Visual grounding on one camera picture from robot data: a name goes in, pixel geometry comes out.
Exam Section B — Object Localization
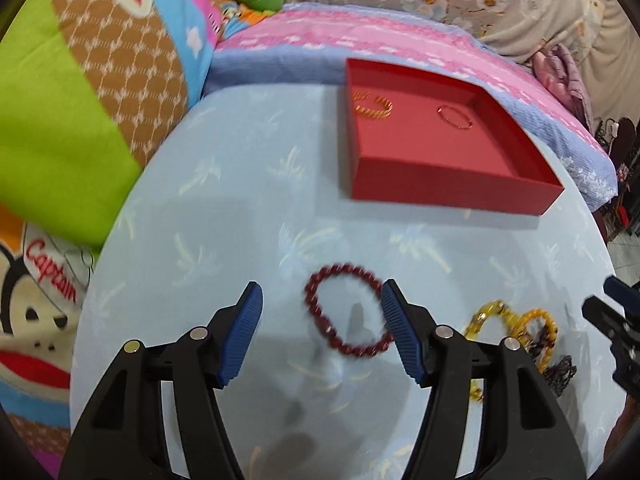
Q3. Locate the gold open cuff bangle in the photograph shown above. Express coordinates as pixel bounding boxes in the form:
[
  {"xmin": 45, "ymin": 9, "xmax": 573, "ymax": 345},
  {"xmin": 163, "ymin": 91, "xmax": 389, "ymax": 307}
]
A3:
[{"xmin": 352, "ymin": 91, "xmax": 395, "ymax": 121}]

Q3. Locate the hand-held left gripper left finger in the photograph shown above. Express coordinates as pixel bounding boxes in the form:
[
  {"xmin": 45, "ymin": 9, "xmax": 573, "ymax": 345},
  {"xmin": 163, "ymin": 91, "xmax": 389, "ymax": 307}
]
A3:
[{"xmin": 60, "ymin": 281, "xmax": 264, "ymax": 480}]

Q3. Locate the pink and blue bedsheet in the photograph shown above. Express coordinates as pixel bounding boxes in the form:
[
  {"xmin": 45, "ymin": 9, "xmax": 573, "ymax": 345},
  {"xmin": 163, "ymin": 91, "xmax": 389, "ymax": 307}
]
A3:
[{"xmin": 202, "ymin": 2, "xmax": 618, "ymax": 213}]

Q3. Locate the monkey printed blanket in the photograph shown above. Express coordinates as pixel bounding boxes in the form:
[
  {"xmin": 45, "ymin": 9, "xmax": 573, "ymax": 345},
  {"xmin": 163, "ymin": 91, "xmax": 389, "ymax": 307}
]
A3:
[{"xmin": 0, "ymin": 0, "xmax": 281, "ymax": 480}]

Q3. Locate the thin gold bangle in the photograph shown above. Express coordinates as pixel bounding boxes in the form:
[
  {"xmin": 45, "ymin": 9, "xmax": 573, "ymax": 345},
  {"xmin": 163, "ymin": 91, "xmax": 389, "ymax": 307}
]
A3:
[{"xmin": 436, "ymin": 104, "xmax": 473, "ymax": 130}]

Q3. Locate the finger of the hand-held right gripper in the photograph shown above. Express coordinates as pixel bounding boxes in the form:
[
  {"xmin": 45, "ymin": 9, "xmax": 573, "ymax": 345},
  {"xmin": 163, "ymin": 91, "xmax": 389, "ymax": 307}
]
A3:
[
  {"xmin": 602, "ymin": 276, "xmax": 640, "ymax": 312},
  {"xmin": 581, "ymin": 296, "xmax": 640, "ymax": 396}
]

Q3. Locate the yellow crystal bead bracelet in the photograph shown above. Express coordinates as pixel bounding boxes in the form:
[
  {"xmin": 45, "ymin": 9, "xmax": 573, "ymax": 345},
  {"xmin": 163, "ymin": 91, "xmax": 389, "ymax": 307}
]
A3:
[{"xmin": 462, "ymin": 300, "xmax": 522, "ymax": 403}]

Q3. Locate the dark red bead bracelet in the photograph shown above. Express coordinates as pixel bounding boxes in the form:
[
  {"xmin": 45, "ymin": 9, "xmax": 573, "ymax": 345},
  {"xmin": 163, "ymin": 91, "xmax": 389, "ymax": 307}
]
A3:
[{"xmin": 303, "ymin": 262, "xmax": 396, "ymax": 358}]

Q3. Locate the red cardboard box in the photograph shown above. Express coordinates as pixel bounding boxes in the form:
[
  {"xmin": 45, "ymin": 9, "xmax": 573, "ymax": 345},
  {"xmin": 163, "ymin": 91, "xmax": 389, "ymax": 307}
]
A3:
[{"xmin": 341, "ymin": 57, "xmax": 565, "ymax": 217}]

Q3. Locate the dark garnet strand bracelet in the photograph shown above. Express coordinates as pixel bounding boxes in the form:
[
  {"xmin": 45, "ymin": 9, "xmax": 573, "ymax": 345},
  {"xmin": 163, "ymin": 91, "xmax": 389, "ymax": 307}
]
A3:
[{"xmin": 527, "ymin": 327, "xmax": 576, "ymax": 396}]

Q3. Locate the amber yellow bead bracelet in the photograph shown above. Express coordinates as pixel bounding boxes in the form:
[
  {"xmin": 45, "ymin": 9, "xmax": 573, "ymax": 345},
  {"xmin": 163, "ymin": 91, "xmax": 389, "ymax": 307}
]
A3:
[{"xmin": 510, "ymin": 309, "xmax": 559, "ymax": 373}]

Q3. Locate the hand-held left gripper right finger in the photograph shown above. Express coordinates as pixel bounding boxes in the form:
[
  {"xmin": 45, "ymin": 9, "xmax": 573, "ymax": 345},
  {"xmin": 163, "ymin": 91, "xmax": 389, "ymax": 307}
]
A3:
[{"xmin": 381, "ymin": 279, "xmax": 587, "ymax": 480}]

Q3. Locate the dark iron chair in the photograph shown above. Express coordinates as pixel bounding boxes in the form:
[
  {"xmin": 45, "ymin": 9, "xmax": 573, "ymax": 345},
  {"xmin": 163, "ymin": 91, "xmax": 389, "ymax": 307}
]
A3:
[{"xmin": 607, "ymin": 116, "xmax": 640, "ymax": 196}]

